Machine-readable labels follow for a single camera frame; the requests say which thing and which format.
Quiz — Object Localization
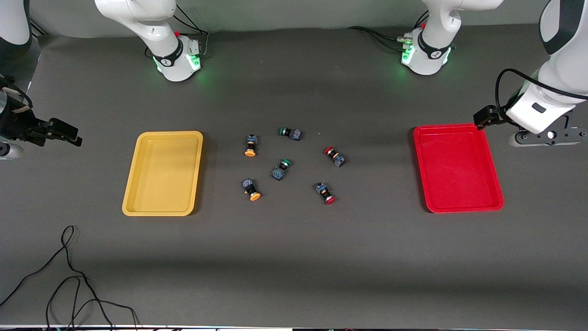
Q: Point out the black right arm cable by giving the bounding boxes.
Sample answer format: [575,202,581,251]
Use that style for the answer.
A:
[0,75,34,114]

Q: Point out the black left arm base cables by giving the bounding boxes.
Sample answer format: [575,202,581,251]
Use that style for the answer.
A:
[347,9,456,53]

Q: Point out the red push button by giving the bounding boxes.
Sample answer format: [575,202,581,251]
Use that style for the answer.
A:
[324,147,346,168]
[315,182,337,205]

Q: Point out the thin black loose cable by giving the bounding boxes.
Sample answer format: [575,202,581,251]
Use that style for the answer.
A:
[0,225,139,331]

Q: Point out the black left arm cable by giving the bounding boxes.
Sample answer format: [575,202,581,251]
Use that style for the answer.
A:
[495,68,588,121]

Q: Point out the red plastic tray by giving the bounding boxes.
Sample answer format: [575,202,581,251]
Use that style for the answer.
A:
[413,123,505,214]

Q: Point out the black arm base cables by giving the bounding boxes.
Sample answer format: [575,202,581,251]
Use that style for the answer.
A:
[347,9,456,53]
[144,2,210,60]

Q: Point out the black right arm base cables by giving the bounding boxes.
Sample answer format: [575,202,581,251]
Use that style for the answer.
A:
[144,2,210,60]

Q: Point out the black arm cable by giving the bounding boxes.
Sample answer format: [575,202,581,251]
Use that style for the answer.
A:
[0,75,34,114]
[495,68,588,121]

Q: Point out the yellow plastic tray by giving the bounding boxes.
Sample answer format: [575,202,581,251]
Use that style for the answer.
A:
[122,131,204,217]

